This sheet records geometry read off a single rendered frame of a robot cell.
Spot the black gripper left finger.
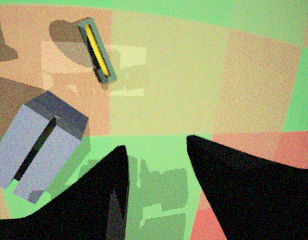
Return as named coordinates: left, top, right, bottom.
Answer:
left=0, top=145, right=130, bottom=240

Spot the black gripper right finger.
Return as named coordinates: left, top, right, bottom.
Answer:
left=187, top=135, right=308, bottom=240

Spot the dark green rectangular frame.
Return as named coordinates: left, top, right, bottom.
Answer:
left=78, top=17, right=118, bottom=84

